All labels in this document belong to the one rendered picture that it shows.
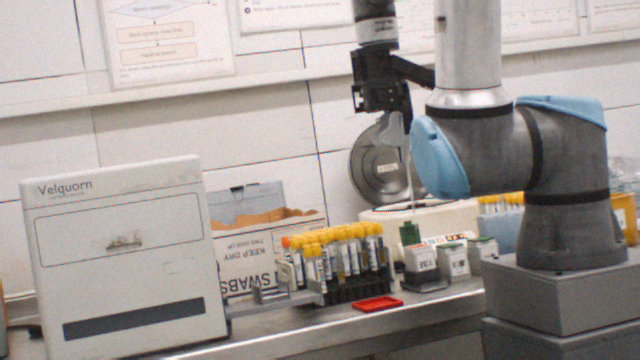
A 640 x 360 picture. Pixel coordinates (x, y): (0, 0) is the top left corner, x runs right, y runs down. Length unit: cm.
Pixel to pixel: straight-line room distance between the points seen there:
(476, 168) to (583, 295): 21
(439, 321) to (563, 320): 36
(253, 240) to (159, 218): 37
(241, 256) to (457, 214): 47
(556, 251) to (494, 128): 19
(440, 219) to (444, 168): 71
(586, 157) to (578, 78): 127
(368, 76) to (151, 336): 58
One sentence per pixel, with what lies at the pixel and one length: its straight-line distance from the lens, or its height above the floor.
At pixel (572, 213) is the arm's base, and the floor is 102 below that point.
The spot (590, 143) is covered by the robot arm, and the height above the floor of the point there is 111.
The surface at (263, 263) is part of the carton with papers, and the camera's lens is 167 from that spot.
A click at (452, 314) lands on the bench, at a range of 145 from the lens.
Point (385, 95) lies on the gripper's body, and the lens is 148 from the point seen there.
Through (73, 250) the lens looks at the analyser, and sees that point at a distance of 132.
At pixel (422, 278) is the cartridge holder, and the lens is 152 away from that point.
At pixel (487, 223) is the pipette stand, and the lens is 166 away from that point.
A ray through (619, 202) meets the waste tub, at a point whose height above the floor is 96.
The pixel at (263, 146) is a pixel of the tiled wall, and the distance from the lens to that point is 202.
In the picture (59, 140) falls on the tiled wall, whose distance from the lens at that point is 195.
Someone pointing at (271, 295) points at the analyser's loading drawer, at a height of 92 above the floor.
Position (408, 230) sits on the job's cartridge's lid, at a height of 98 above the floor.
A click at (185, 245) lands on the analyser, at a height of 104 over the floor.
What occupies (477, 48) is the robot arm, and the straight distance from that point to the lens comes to 108.
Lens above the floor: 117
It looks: 3 degrees down
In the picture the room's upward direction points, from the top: 8 degrees counter-clockwise
